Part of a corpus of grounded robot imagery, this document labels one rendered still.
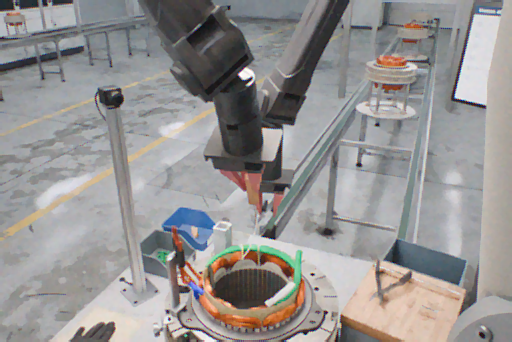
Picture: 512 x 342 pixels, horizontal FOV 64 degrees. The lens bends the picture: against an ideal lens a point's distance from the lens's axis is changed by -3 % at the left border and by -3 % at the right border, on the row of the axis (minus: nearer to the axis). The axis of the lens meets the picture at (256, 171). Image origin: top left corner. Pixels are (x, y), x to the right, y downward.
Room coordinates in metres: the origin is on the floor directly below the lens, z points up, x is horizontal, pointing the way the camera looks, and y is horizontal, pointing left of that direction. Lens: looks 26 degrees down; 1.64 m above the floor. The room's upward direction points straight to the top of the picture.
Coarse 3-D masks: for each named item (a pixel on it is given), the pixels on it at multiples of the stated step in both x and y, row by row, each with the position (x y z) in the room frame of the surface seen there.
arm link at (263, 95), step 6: (258, 90) 0.78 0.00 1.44; (264, 90) 0.77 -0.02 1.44; (258, 96) 0.77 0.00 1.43; (264, 96) 0.76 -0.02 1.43; (264, 102) 0.76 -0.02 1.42; (264, 108) 0.76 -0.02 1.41; (264, 114) 0.76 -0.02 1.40; (264, 120) 0.76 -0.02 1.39; (270, 120) 0.76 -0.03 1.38; (276, 120) 0.77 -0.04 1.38; (282, 120) 0.78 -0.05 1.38; (288, 120) 0.79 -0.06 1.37; (294, 120) 0.79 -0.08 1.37
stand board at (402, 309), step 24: (384, 264) 0.74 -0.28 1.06; (360, 288) 0.66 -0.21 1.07; (408, 288) 0.66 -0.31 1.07; (456, 288) 0.66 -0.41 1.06; (360, 312) 0.59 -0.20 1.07; (384, 312) 0.59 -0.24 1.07; (408, 312) 0.59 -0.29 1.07; (456, 312) 0.59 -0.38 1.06; (384, 336) 0.54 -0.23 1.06; (408, 336) 0.53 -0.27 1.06; (432, 336) 0.53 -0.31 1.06
